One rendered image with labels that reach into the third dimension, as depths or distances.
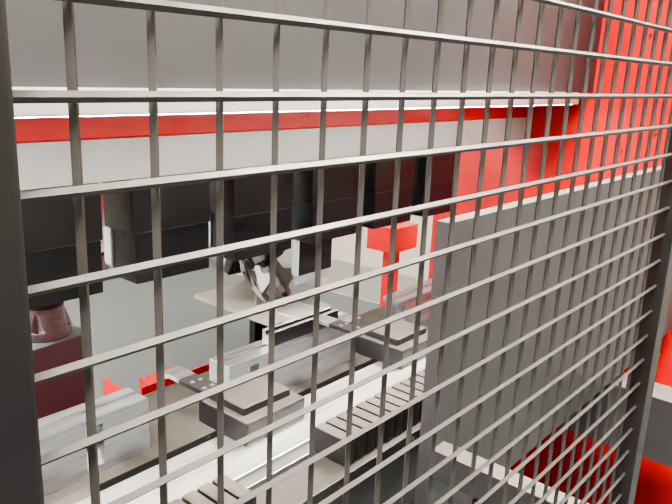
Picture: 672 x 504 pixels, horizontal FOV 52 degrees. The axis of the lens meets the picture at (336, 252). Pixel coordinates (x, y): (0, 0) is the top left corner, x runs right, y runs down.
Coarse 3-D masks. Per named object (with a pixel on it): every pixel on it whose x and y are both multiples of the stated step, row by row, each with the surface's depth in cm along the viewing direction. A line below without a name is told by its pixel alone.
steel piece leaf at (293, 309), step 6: (276, 294) 157; (258, 300) 152; (282, 306) 152; (288, 306) 152; (294, 306) 152; (300, 306) 152; (306, 306) 152; (312, 306) 152; (282, 312) 148; (288, 312) 148; (294, 312) 148; (300, 312) 148
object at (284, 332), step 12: (324, 312) 152; (336, 312) 151; (276, 324) 141; (288, 324) 143; (300, 324) 143; (312, 324) 146; (264, 336) 139; (276, 336) 138; (288, 336) 141; (300, 336) 144
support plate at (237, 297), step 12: (228, 288) 163; (240, 288) 163; (276, 288) 165; (204, 300) 156; (216, 300) 154; (228, 300) 155; (240, 300) 155; (252, 300) 155; (312, 300) 157; (264, 312) 148; (276, 312) 148; (264, 324) 143
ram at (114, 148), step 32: (32, 128) 90; (64, 128) 93; (96, 128) 97; (128, 128) 101; (160, 128) 105; (192, 128) 109; (224, 128) 114; (256, 128) 120; (288, 128) 126; (352, 128) 139; (384, 128) 147; (416, 128) 156; (448, 128) 167; (480, 128) 178; (512, 128) 192; (32, 160) 91; (64, 160) 94; (96, 160) 98; (128, 160) 102; (160, 160) 106; (192, 160) 111; (224, 160) 116; (256, 160) 121; (288, 160) 127
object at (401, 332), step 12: (324, 324) 143; (336, 324) 141; (348, 324) 142; (396, 324) 134; (408, 324) 135; (360, 336) 131; (372, 336) 131; (396, 336) 128; (408, 336) 129; (420, 336) 132; (360, 348) 131; (372, 348) 129; (396, 348) 126; (408, 348) 126; (420, 348) 129; (396, 360) 126
